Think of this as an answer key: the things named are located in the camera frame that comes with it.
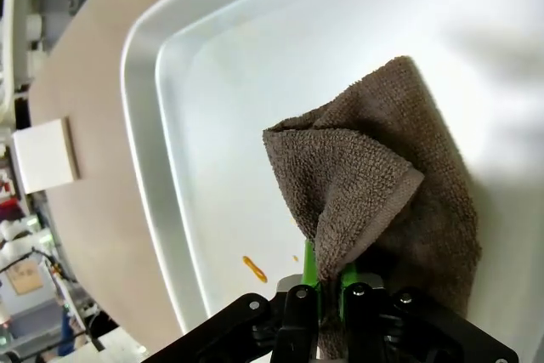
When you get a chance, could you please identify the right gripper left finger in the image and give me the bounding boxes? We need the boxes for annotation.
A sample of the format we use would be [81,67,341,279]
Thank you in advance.
[146,238,320,363]

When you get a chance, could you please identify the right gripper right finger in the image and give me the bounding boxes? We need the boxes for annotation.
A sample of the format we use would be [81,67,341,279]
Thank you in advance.
[338,260,520,363]

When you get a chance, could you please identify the brown terry towel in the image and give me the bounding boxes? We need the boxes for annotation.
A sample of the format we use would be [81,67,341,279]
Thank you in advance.
[261,54,484,362]

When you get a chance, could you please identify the long orange sauce streak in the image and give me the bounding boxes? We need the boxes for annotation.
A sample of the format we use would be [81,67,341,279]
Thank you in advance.
[242,255,269,285]

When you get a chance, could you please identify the silver metal tray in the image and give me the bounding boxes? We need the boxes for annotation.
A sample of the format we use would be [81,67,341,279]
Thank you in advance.
[120,0,544,341]

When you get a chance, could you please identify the brown paper tag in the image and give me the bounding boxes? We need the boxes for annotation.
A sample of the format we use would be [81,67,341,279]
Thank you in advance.
[8,261,45,297]

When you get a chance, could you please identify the white lint roller stand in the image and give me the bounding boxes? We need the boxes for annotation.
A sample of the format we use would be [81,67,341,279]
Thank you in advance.
[11,116,82,195]

